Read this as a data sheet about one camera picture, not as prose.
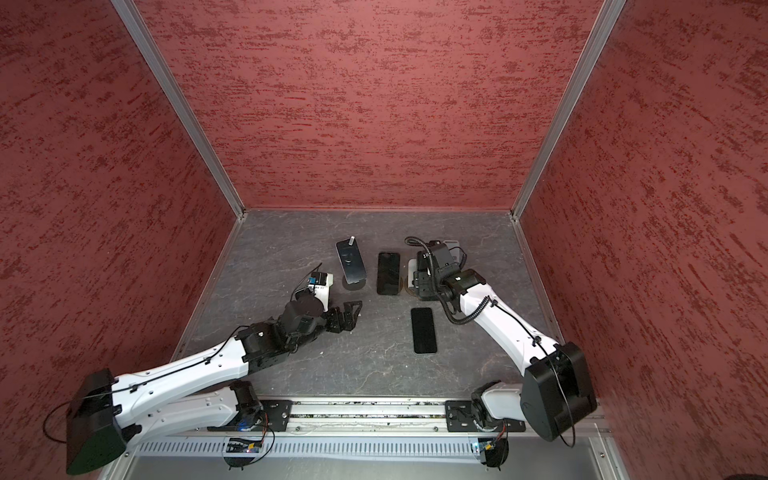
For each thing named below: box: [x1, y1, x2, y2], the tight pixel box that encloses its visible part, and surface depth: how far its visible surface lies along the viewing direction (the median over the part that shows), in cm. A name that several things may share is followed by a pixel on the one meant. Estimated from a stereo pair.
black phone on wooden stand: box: [377, 252, 400, 295], surface depth 94 cm
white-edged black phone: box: [410, 307, 437, 354], surface depth 91 cm
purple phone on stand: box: [335, 238, 367, 284], surface depth 97 cm
